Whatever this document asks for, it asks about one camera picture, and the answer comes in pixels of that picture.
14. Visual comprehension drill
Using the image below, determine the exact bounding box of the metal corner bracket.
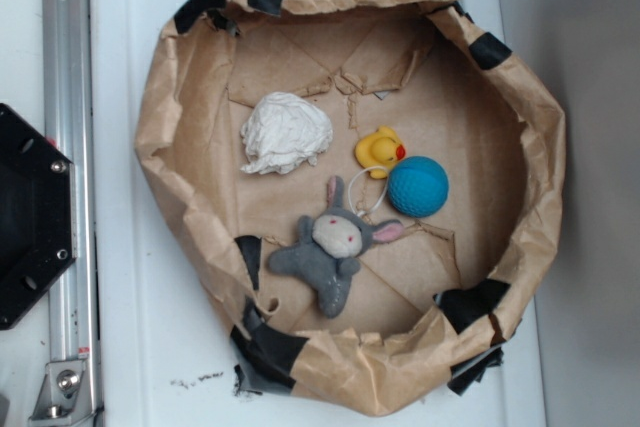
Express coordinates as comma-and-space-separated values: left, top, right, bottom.
28, 359, 92, 426

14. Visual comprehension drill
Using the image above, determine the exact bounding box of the white plastic tray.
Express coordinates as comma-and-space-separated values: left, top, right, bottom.
88, 0, 548, 427

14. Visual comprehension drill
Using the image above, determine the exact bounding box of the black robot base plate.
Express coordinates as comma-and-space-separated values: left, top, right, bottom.
1, 104, 75, 331

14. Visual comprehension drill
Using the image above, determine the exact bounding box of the white cord loop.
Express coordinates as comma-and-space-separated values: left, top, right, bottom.
347, 165, 390, 219

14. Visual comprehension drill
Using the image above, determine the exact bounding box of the brown paper bag bin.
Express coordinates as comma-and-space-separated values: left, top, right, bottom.
135, 0, 565, 416

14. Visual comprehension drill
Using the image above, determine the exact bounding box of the white paper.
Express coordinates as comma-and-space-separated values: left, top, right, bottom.
240, 92, 333, 175

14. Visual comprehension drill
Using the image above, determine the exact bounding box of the grey plush bunny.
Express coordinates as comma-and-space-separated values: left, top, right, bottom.
268, 176, 404, 319

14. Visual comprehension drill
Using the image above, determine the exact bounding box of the blue dimpled ball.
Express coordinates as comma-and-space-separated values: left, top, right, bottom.
387, 156, 449, 218

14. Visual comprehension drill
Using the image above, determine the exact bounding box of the yellow rubber duck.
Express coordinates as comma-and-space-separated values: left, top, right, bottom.
354, 126, 406, 180

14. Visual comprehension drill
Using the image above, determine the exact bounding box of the aluminium rail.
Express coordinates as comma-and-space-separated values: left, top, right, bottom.
43, 0, 104, 426

